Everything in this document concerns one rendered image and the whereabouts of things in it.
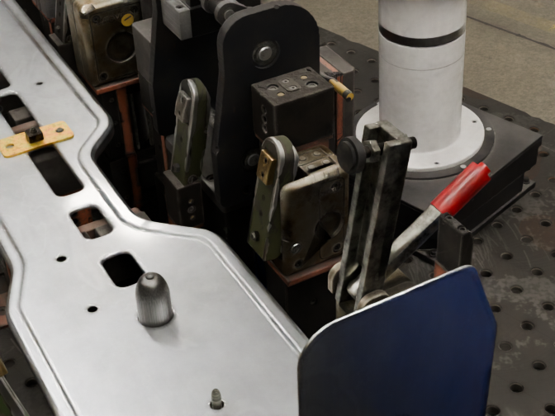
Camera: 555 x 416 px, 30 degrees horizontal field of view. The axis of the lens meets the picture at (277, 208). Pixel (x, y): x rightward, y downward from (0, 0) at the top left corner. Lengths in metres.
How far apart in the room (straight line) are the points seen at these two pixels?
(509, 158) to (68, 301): 0.76
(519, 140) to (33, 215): 0.76
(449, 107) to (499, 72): 1.85
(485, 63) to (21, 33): 2.14
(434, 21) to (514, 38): 2.14
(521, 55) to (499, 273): 2.02
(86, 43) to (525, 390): 0.70
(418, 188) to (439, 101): 0.13
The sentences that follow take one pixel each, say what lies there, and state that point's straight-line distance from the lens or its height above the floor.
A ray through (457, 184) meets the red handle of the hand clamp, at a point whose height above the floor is 1.14.
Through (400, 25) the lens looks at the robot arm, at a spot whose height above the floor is 1.00.
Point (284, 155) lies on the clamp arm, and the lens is 0.98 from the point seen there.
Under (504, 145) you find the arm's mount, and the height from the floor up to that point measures 0.79.
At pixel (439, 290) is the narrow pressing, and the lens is 0.49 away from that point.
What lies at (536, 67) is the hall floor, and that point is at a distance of 3.38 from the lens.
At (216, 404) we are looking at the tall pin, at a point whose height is 1.00.
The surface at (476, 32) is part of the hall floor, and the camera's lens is 3.55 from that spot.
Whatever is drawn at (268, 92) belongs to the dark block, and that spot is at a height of 1.12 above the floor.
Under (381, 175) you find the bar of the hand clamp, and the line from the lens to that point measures 0.80.
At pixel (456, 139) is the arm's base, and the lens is 1.54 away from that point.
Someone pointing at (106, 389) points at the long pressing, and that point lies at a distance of 0.91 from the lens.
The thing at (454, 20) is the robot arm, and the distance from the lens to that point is 1.42.
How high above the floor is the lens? 1.66
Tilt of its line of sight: 38 degrees down
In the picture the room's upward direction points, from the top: 2 degrees counter-clockwise
